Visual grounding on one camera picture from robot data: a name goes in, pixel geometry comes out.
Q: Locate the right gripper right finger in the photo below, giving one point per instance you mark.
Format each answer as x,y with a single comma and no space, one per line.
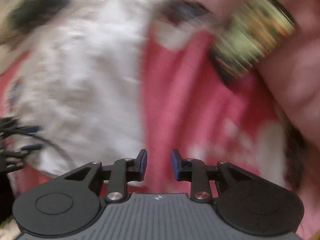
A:
193,171

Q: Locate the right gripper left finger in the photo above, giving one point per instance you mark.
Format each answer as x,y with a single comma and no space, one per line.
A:
120,173

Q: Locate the white shirt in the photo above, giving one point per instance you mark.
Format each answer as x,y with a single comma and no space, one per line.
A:
81,85

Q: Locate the dark folded clothes stack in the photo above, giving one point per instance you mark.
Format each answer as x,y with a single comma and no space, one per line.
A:
29,14

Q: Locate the red floral blanket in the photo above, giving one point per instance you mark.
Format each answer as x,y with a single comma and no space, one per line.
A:
184,105

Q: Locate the pink quilted jacket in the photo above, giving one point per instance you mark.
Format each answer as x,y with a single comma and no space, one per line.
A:
292,71

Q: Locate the smartphone with lit screen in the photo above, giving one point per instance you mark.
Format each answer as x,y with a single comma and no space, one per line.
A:
254,31

